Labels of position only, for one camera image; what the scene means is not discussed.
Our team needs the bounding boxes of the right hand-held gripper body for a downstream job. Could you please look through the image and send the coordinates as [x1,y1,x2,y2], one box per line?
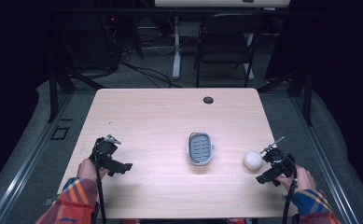
[259,135,296,180]

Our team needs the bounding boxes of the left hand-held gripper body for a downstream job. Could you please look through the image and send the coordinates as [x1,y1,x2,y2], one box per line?
[90,133,122,172]

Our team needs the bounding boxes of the white ball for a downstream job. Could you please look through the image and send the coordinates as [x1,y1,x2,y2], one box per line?
[243,150,264,172]

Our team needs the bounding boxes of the grey soap dish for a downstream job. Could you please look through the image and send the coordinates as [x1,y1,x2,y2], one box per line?
[187,132,216,166]

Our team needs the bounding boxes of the person's left hand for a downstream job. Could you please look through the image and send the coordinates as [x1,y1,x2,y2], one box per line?
[77,157,110,183]

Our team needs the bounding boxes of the person's right hand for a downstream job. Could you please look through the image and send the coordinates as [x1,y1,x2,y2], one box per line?
[276,164,317,194]

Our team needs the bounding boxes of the black metal stand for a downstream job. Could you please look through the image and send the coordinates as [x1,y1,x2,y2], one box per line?
[257,65,314,127]
[47,60,106,124]

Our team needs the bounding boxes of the white desk leg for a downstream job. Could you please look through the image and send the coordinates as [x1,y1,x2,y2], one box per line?
[172,15,183,80]
[245,32,256,81]

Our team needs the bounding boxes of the black folding chair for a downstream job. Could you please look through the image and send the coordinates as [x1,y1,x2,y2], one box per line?
[194,12,266,89]

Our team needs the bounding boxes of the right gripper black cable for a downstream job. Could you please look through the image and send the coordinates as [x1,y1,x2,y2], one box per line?
[281,166,299,224]

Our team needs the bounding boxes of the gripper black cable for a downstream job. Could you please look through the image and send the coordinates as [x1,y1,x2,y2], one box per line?
[93,146,107,224]
[281,166,299,224]

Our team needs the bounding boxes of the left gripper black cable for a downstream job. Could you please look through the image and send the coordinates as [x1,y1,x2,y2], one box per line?
[93,146,107,224]

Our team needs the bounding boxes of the aluminium floor rail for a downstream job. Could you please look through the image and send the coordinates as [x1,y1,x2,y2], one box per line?
[0,92,75,224]
[289,92,361,224]

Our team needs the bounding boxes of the black floor cables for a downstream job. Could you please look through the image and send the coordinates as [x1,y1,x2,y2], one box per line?
[119,60,183,90]

